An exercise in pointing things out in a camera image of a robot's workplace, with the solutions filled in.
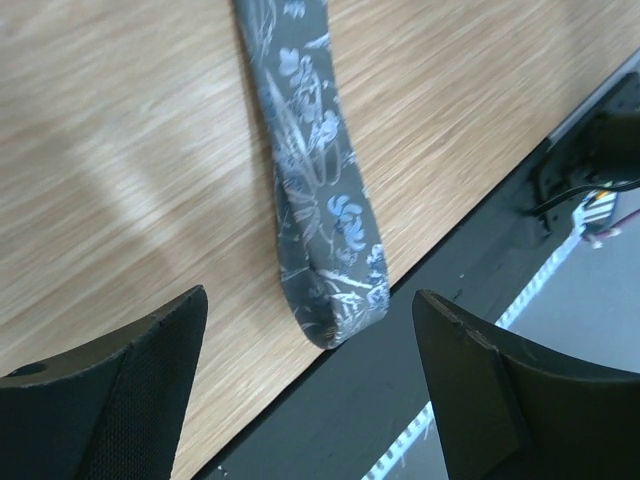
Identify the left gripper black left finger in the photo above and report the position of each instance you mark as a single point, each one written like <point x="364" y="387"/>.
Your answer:
<point x="112" y="408"/>

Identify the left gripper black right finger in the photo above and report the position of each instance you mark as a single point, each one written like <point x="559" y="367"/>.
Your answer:
<point x="509" y="408"/>

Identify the grey floral tie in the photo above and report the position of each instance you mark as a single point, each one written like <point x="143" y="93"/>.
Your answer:
<point x="333" y="269"/>

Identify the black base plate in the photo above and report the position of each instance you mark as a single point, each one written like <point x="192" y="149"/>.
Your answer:
<point x="358" y="409"/>

